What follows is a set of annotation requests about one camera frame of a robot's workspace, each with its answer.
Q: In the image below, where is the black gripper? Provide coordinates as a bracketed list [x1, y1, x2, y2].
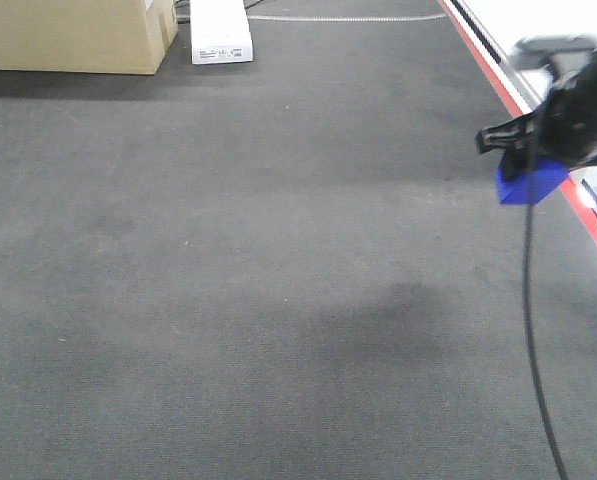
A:
[475, 52, 597, 181]

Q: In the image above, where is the blue plastic bottle block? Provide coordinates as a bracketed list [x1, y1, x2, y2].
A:
[494, 156, 569, 205]

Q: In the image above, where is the long white flat box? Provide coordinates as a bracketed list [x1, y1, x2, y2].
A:
[189, 0, 253, 65]

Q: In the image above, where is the brown cardboard box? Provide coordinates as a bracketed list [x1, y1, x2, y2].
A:
[0, 0, 178, 75]

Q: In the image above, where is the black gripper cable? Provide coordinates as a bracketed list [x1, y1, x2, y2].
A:
[521, 107, 570, 480]

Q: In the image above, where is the grey camera on gripper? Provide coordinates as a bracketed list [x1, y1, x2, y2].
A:
[510, 35, 597, 80]

